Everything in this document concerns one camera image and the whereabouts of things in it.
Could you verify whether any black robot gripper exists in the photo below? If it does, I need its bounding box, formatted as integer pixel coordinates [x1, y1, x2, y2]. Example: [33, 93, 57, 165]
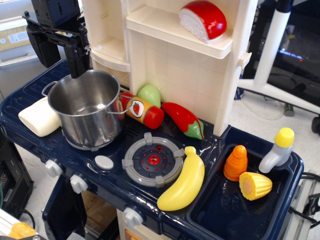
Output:
[22, 0, 90, 79]

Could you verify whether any stainless steel pot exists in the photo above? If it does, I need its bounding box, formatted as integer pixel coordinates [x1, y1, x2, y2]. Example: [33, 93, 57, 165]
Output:
[41, 70, 126, 152]

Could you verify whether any yellow toy banana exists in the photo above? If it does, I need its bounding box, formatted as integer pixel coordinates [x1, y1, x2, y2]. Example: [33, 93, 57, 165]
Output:
[157, 146, 205, 211]

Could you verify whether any cream toy butter block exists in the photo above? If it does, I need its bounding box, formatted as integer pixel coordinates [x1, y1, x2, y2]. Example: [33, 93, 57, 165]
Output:
[18, 97, 61, 137]

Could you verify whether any cream toy kitchen shelf unit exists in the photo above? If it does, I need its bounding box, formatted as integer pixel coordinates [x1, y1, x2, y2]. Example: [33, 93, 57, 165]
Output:
[82, 0, 257, 137]

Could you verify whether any green toy pear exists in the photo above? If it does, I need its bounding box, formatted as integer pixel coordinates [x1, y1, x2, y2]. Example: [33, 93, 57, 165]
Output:
[137, 84, 161, 108]

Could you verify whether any red strawberry jam can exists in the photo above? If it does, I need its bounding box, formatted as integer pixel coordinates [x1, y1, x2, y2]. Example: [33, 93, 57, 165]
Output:
[120, 92, 165, 130]

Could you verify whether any grey left stove knob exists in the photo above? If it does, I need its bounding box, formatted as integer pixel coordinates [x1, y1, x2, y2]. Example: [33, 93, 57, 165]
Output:
[45, 159, 63, 178]

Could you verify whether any grey stove knob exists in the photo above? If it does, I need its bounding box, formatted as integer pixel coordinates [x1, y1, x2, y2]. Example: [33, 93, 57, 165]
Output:
[70, 174, 89, 194]
[45, 159, 63, 178]
[123, 207, 144, 228]

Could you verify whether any grey round stove button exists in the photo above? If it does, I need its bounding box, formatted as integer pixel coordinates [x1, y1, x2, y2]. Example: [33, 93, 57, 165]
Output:
[94, 155, 114, 170]

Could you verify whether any grey middle stove knob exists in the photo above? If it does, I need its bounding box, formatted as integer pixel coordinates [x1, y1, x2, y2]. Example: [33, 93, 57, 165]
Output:
[70, 174, 89, 194]

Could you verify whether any grey toy stove burner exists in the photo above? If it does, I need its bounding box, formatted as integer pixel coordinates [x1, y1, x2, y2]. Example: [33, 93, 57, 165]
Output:
[121, 132, 185, 188]

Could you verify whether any red toy cheese wedge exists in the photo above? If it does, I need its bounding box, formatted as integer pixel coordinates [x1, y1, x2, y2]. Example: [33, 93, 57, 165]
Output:
[178, 0, 227, 44]

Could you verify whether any red toy chili pepper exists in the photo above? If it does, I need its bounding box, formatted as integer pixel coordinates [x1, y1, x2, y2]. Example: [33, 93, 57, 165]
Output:
[161, 102, 205, 140]

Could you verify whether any grey right stove knob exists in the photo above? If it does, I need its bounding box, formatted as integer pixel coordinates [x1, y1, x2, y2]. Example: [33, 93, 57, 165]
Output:
[123, 207, 144, 228]

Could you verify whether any orange toy carrot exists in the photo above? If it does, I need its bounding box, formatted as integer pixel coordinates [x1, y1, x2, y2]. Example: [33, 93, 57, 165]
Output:
[223, 145, 248, 182]

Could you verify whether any navy toy kitchen counter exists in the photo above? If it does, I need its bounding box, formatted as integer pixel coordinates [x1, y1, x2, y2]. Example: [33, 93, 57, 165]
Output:
[0, 60, 304, 240]

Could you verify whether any yellow toy corn piece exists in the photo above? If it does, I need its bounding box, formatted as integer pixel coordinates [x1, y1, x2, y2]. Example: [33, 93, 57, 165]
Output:
[239, 172, 273, 201]

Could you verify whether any grey toy faucet yellow cap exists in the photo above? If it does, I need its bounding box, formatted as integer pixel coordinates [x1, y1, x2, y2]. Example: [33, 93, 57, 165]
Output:
[258, 127, 295, 174]

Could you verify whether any white stand frame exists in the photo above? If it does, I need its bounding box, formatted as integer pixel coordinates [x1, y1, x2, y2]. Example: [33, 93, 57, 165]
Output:
[238, 0, 320, 114]

